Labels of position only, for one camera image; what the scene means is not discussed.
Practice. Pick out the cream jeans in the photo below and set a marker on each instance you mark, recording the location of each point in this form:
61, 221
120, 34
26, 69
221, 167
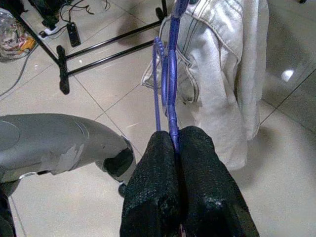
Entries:
222, 86

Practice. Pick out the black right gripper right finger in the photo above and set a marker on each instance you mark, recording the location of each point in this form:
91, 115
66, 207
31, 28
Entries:
209, 197

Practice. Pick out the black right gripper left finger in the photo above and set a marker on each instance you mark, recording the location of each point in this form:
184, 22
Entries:
150, 197

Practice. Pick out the clear plastic bag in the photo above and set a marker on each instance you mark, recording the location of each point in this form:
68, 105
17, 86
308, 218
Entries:
10, 37

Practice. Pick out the chrome clothes rack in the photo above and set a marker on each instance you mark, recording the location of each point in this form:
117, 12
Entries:
63, 66

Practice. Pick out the purple plastic hanger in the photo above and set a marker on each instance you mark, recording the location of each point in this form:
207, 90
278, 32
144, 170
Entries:
172, 81

